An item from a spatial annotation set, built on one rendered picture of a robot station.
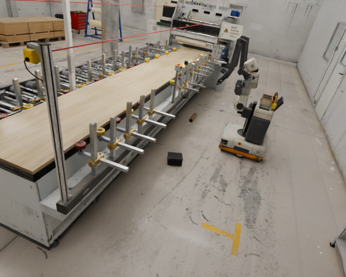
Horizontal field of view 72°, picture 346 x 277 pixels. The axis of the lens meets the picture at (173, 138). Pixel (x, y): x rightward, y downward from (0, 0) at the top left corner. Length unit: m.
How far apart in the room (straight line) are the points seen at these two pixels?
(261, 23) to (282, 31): 0.98
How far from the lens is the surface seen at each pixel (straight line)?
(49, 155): 1.86
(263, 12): 12.30
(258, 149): 3.66
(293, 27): 12.35
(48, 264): 2.37
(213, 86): 6.45
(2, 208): 2.40
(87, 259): 2.33
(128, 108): 2.10
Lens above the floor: 1.97
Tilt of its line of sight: 31 degrees down
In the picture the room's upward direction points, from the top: 9 degrees clockwise
